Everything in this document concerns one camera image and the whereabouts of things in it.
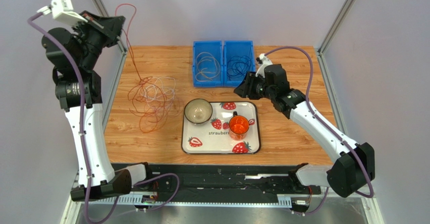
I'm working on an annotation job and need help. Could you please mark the red cable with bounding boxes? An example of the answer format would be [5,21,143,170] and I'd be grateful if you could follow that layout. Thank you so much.
[115,4,184,134]

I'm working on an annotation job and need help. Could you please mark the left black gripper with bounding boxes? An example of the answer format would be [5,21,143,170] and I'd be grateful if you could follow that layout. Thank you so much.
[71,11,125,71]

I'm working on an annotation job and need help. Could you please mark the right blue plastic bin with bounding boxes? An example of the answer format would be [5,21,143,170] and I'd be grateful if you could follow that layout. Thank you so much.
[223,40,256,87]

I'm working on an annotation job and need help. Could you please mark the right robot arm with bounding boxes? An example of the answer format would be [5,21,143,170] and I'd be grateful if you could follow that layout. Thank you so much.
[234,65,375,198]

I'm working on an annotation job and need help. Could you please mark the beige ceramic bowl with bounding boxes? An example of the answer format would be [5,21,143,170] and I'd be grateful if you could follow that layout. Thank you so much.
[184,98,213,124]

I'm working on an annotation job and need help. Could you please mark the white cable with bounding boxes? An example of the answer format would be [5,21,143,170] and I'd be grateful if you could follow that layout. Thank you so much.
[139,76,177,104]

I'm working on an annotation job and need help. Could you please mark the blue plastic bin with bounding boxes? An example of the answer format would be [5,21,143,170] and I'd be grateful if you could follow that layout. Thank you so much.
[223,40,256,87]
[192,40,224,88]

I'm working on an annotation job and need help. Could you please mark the dark blue cable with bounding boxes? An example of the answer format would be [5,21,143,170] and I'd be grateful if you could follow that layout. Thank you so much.
[226,53,253,81]

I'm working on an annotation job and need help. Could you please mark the left blue plastic bin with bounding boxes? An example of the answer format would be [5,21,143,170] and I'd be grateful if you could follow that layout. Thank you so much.
[192,40,224,88]

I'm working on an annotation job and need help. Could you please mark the orange transparent mug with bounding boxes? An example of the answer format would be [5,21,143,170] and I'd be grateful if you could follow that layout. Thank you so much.
[229,111,250,141]

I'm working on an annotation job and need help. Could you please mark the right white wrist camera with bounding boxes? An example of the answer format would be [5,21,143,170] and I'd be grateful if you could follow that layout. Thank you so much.
[255,53,273,78]

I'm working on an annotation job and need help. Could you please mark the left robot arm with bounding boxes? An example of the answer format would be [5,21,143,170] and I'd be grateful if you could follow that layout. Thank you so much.
[41,11,147,201]

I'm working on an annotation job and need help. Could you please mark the strawberry print tray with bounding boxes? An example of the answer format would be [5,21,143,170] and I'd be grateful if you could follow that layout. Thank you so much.
[182,101,261,154]

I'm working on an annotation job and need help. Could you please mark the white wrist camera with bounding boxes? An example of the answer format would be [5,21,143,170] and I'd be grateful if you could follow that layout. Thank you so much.
[37,0,88,27]
[255,53,273,78]

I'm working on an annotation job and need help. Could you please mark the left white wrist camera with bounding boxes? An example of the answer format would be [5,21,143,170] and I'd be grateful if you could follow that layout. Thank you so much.
[37,0,88,27]

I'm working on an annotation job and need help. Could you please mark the aluminium frame rail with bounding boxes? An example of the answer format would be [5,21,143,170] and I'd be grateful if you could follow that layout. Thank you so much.
[60,170,385,224]

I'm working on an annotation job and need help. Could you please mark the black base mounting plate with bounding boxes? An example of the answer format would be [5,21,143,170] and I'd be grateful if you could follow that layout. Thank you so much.
[132,163,323,204]

